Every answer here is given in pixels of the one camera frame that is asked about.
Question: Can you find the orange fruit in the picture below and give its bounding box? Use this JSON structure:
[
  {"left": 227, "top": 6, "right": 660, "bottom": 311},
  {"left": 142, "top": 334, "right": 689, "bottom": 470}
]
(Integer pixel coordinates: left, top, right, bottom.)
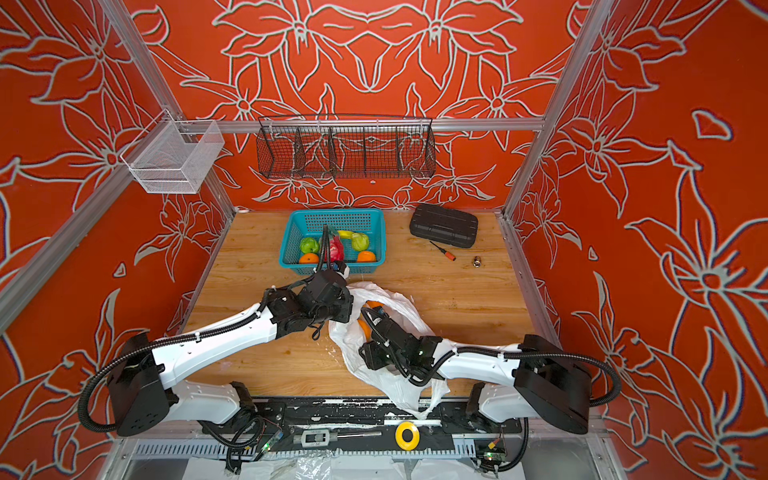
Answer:
[
  {"left": 358, "top": 300, "right": 383, "bottom": 341},
  {"left": 299, "top": 252, "right": 320, "bottom": 264},
  {"left": 356, "top": 250, "right": 377, "bottom": 263}
]

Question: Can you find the white plastic bag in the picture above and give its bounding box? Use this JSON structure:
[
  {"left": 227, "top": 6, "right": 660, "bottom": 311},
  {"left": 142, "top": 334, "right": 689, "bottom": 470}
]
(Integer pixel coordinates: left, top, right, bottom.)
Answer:
[{"left": 329, "top": 282, "right": 450, "bottom": 420}]

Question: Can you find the red dragon fruit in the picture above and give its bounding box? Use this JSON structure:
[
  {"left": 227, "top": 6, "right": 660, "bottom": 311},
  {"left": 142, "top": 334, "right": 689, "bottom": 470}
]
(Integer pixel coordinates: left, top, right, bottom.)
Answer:
[{"left": 327, "top": 235, "right": 345, "bottom": 262}]

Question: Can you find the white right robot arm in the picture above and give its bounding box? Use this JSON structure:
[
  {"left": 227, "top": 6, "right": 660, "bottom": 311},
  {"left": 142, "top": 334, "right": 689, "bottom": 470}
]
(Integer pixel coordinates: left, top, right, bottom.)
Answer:
[{"left": 359, "top": 306, "right": 592, "bottom": 435}]

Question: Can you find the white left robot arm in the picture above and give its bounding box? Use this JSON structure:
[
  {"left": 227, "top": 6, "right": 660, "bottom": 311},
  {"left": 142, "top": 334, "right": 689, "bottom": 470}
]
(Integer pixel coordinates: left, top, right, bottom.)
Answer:
[{"left": 106, "top": 270, "right": 353, "bottom": 437}]

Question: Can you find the teal plastic basket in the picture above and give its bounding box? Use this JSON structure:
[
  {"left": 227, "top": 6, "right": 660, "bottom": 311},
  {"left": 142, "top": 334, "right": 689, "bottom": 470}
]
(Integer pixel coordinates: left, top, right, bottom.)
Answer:
[{"left": 278, "top": 208, "right": 387, "bottom": 276}]

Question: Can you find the yellow tape roll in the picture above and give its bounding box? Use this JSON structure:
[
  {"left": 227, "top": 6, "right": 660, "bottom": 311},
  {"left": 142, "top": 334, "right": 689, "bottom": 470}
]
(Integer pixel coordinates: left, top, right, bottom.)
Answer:
[{"left": 395, "top": 421, "right": 421, "bottom": 451}]

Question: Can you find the black plastic tool case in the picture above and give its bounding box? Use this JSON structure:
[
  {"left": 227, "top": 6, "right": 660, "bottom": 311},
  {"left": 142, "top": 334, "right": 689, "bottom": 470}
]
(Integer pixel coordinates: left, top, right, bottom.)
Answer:
[{"left": 409, "top": 204, "right": 479, "bottom": 248}]

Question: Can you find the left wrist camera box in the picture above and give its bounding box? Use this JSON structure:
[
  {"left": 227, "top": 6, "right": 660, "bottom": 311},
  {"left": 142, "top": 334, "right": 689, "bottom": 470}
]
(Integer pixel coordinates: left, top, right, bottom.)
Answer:
[{"left": 298, "top": 270, "right": 352, "bottom": 316}]

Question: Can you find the red handled screwdriver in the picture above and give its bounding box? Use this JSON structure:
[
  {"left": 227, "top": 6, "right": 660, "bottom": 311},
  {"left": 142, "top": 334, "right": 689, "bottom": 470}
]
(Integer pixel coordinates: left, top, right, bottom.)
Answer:
[{"left": 429, "top": 241, "right": 456, "bottom": 261}]

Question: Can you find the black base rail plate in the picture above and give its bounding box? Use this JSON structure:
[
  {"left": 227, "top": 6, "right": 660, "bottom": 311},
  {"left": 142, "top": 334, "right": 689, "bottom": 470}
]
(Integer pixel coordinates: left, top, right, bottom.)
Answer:
[{"left": 239, "top": 395, "right": 523, "bottom": 436}]

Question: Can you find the black wire wall basket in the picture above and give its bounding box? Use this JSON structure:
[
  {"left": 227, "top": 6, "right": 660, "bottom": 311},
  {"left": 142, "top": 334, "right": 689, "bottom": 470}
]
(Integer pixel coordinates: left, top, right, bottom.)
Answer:
[{"left": 256, "top": 115, "right": 437, "bottom": 180}]

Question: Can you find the white wire wall basket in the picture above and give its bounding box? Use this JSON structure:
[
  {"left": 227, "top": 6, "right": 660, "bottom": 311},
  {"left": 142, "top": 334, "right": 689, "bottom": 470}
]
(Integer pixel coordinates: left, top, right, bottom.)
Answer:
[{"left": 120, "top": 110, "right": 225, "bottom": 194}]

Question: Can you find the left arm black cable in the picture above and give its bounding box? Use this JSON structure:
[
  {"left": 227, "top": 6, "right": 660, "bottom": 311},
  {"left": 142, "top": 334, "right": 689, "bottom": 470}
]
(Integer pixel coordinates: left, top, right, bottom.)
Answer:
[{"left": 76, "top": 224, "right": 337, "bottom": 434}]

